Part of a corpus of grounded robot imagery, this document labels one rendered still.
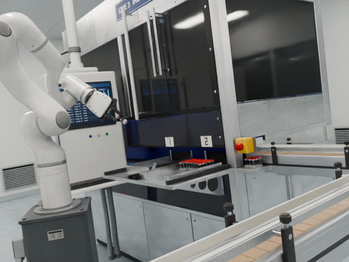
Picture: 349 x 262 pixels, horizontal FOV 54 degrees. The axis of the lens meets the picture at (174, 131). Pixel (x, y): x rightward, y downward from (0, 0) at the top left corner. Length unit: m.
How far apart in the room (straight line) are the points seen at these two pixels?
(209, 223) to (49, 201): 0.94
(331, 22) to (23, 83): 5.81
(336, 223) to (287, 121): 1.37
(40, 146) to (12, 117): 5.43
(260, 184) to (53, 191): 1.07
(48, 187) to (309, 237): 1.06
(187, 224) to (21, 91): 1.28
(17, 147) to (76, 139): 4.59
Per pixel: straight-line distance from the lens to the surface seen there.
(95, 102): 1.57
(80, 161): 2.38
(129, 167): 2.09
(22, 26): 1.49
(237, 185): 1.79
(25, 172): 6.95
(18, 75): 1.42
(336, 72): 6.55
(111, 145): 2.45
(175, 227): 2.30
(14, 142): 6.91
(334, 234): 0.80
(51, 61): 1.55
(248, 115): 1.84
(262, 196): 1.95
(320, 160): 1.61
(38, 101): 1.43
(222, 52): 1.76
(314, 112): 2.38
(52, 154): 1.46
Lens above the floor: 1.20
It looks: 3 degrees down
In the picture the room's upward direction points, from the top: 7 degrees counter-clockwise
